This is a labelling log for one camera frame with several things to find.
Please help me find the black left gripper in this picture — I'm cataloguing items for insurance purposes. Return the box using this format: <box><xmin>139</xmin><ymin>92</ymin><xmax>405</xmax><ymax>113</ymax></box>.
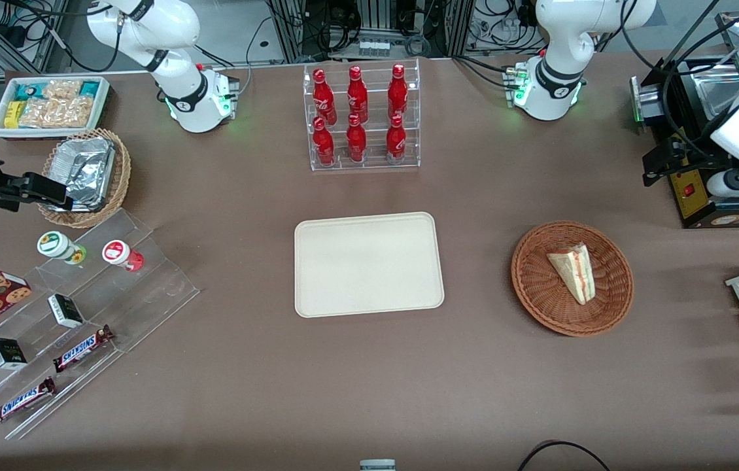
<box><xmin>642</xmin><ymin>135</ymin><xmax>727</xmax><ymax>188</ymax></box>

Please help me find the triangle sandwich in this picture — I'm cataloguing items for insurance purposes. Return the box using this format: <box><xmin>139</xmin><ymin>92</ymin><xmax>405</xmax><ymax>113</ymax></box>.
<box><xmin>546</xmin><ymin>243</ymin><xmax>597</xmax><ymax>306</ymax></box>

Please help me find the light wicker basket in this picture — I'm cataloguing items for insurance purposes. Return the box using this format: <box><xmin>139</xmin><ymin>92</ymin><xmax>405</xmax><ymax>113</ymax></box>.
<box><xmin>38</xmin><ymin>128</ymin><xmax>132</xmax><ymax>229</ymax></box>

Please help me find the brown round wicker basket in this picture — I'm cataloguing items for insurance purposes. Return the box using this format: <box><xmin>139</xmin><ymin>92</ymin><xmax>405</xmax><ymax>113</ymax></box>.
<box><xmin>511</xmin><ymin>220</ymin><xmax>635</xmax><ymax>338</ymax></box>

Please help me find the beige serving tray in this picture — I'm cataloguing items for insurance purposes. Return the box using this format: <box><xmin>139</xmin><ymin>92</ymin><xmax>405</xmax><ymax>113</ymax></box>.
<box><xmin>294</xmin><ymin>211</ymin><xmax>445</xmax><ymax>319</ymax></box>

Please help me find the silver foil container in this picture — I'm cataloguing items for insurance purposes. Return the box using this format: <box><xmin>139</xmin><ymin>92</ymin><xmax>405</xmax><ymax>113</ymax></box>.
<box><xmin>49</xmin><ymin>137</ymin><xmax>116</xmax><ymax>211</ymax></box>

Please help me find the black food warmer machine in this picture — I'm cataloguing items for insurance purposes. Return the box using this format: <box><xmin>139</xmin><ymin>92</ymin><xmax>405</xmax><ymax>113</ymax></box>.
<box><xmin>630</xmin><ymin>10</ymin><xmax>739</xmax><ymax>230</ymax></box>

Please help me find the green lid cup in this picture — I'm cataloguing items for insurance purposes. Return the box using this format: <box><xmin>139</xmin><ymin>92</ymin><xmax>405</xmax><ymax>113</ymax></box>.
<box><xmin>37</xmin><ymin>231</ymin><xmax>88</xmax><ymax>265</ymax></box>

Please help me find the large clear snack bag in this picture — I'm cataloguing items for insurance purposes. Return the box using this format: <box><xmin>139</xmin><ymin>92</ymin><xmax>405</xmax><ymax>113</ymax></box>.
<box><xmin>20</xmin><ymin>96</ymin><xmax>96</xmax><ymax>129</ymax></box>

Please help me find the red lid cup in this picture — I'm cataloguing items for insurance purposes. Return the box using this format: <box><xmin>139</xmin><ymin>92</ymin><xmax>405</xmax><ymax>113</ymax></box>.
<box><xmin>101</xmin><ymin>240</ymin><xmax>145</xmax><ymax>273</ymax></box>

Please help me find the steel warmer pan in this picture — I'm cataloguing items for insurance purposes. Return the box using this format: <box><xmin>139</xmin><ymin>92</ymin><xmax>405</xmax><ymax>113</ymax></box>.
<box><xmin>693</xmin><ymin>64</ymin><xmax>739</xmax><ymax>120</ymax></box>

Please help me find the white rectangular snack bin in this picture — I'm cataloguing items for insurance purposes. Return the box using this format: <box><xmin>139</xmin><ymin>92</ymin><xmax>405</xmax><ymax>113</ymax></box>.
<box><xmin>0</xmin><ymin>75</ymin><xmax>112</xmax><ymax>140</ymax></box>

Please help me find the small clear snack bag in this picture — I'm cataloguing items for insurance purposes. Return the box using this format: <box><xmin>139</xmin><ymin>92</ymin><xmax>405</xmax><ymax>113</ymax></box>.
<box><xmin>43</xmin><ymin>78</ymin><xmax>83</xmax><ymax>103</ymax></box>

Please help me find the small black box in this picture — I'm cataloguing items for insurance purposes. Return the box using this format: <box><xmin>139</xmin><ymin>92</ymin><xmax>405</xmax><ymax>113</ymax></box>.
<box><xmin>0</xmin><ymin>337</ymin><xmax>28</xmax><ymax>371</ymax></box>
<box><xmin>47</xmin><ymin>294</ymin><xmax>85</xmax><ymax>328</ymax></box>

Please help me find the clear acrylic stepped shelf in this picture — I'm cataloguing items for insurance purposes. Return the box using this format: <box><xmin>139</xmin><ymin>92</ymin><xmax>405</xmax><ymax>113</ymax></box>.
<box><xmin>0</xmin><ymin>209</ymin><xmax>201</xmax><ymax>440</ymax></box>

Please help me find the snickers chocolate bar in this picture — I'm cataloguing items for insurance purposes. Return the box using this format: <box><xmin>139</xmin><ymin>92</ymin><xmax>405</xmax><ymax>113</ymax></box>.
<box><xmin>0</xmin><ymin>377</ymin><xmax>57</xmax><ymax>427</ymax></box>
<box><xmin>52</xmin><ymin>325</ymin><xmax>115</xmax><ymax>374</ymax></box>

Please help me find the red cola bottle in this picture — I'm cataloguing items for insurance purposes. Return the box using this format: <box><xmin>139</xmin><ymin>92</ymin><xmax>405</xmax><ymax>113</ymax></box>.
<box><xmin>347</xmin><ymin>65</ymin><xmax>370</xmax><ymax>124</ymax></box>
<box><xmin>387</xmin><ymin>63</ymin><xmax>409</xmax><ymax>122</ymax></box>
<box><xmin>312</xmin><ymin>68</ymin><xmax>338</xmax><ymax>125</ymax></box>
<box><xmin>345</xmin><ymin>114</ymin><xmax>368</xmax><ymax>164</ymax></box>
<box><xmin>385</xmin><ymin>114</ymin><xmax>407</xmax><ymax>165</ymax></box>
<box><xmin>312</xmin><ymin>116</ymin><xmax>336</xmax><ymax>167</ymax></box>

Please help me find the clear acrylic bottle rack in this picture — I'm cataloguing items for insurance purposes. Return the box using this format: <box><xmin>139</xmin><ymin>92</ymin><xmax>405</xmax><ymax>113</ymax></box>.
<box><xmin>303</xmin><ymin>58</ymin><xmax>421</xmax><ymax>173</ymax></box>

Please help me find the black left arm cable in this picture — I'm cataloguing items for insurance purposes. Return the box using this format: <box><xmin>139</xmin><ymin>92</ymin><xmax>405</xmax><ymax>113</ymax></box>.
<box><xmin>617</xmin><ymin>0</ymin><xmax>739</xmax><ymax>141</ymax></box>

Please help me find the aluminium frame rack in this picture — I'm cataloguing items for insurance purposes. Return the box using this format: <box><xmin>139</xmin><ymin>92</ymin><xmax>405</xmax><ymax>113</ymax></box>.
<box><xmin>267</xmin><ymin>0</ymin><xmax>476</xmax><ymax>64</ymax></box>

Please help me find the black looped table cable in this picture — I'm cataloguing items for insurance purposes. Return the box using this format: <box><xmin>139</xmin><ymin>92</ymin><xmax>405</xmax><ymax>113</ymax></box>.
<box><xmin>516</xmin><ymin>439</ymin><xmax>613</xmax><ymax>471</ymax></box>

